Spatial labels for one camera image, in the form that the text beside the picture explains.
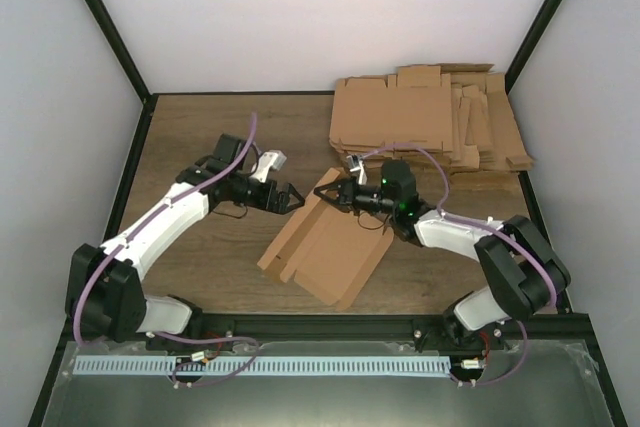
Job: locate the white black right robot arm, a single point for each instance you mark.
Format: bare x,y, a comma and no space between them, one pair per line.
523,272

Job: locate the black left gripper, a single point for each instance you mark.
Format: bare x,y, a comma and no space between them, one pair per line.
267,201

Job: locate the stack of flat cardboard blanks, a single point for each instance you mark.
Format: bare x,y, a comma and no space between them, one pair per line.
460,113

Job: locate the grey metal front plate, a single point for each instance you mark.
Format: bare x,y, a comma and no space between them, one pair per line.
541,383

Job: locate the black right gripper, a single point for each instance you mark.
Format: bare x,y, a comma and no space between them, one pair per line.
348,193

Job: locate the cardboard box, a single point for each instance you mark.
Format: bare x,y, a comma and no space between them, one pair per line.
329,253

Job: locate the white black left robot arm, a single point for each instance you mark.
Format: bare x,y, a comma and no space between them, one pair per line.
105,291

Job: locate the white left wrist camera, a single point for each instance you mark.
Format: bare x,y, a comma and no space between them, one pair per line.
268,161

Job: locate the light blue slotted cable duct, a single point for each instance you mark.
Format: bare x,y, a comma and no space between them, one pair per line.
420,366

